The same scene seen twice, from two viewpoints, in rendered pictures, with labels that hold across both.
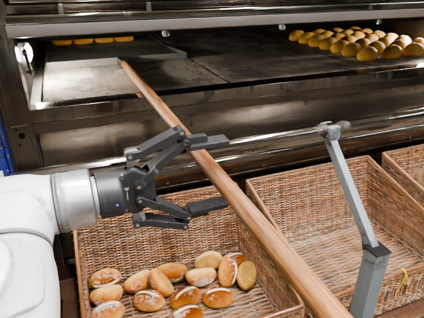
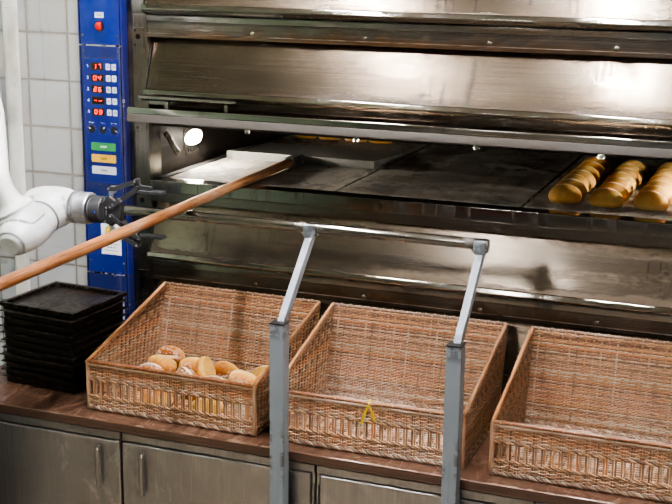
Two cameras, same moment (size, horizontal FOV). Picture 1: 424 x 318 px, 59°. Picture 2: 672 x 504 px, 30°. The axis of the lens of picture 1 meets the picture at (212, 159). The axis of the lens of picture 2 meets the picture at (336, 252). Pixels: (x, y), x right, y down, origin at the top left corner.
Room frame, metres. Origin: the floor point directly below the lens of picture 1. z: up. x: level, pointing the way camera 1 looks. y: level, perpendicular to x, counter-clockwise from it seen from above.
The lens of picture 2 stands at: (-1.58, -2.59, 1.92)
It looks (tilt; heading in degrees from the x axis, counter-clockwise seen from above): 14 degrees down; 42
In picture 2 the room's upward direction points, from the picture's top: 1 degrees clockwise
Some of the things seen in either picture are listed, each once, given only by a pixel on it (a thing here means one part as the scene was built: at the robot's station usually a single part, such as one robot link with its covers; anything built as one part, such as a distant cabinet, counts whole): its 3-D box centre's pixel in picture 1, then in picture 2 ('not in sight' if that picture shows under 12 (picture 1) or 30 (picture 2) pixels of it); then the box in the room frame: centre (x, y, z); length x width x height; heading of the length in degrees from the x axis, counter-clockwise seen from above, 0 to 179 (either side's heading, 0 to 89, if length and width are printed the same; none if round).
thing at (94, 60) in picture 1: (114, 52); (317, 151); (1.67, 0.43, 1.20); 0.55 x 0.36 x 0.03; 112
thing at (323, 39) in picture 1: (360, 40); (641, 182); (1.91, -0.73, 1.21); 0.61 x 0.48 x 0.06; 21
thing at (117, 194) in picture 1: (125, 190); (107, 210); (0.51, 0.14, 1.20); 0.09 x 0.07 x 0.08; 111
